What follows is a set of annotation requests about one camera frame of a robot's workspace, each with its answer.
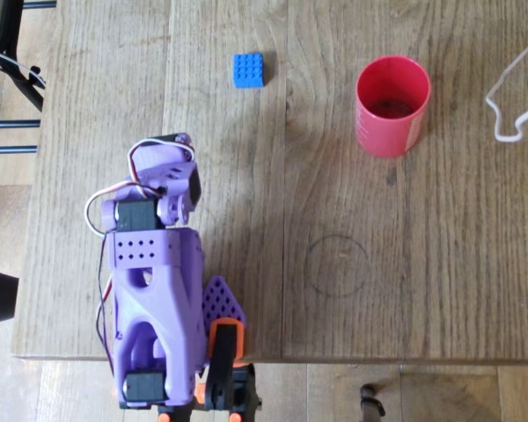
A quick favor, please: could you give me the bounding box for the blue toy brick block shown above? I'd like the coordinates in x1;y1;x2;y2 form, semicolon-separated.
232;51;267;91

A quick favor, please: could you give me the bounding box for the purple perforated robot base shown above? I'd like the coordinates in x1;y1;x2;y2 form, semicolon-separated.
201;274;248;335

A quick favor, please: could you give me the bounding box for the red plastic cup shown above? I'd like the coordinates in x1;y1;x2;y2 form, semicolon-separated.
355;55;432;158

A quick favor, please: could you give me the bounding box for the servo wire bundle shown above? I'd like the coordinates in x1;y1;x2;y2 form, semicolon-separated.
84;135;195;382

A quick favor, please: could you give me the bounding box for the white cable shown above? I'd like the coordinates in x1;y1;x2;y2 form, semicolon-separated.
485;19;528;143

